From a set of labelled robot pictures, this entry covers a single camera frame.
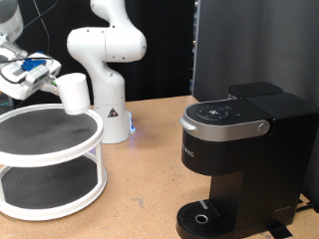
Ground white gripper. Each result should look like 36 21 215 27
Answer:
0 63 61 102

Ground white mug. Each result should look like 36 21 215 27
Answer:
54 72 93 117

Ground black Keurig coffee machine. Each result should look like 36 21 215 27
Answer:
174 91 319 239

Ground white two-tier turntable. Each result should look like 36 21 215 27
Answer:
0 103 109 222

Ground clear water tank black lid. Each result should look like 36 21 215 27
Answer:
228 81 284 100

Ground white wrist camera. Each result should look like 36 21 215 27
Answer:
2 59 63 87

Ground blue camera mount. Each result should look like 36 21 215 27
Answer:
20 51 48 72

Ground thin black hanging cable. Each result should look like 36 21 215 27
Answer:
32 0 52 56

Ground black camera cable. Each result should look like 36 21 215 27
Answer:
0 0 61 84

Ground grey metal frame post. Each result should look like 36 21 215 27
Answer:
190 0 200 97

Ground black power cables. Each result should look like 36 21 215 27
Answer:
294 198 315 214

